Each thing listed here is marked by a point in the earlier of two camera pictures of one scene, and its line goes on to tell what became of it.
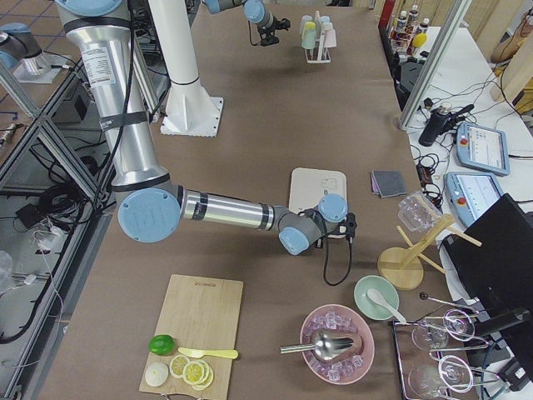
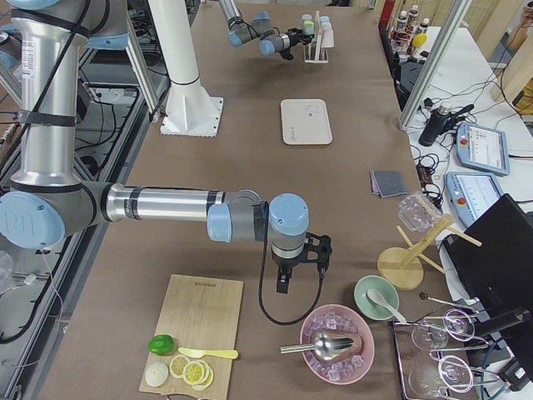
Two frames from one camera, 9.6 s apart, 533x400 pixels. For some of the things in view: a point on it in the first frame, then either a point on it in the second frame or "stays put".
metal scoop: x=326 y=346 stays put
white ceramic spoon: x=376 y=297 stays put
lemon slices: x=196 y=373 stays put
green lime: x=161 y=344 stays put
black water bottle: x=440 y=122 stays put
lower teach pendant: x=470 y=193 stays put
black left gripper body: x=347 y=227 -> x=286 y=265
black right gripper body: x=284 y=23 -> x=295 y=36
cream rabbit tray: x=308 y=186 -> x=305 y=122
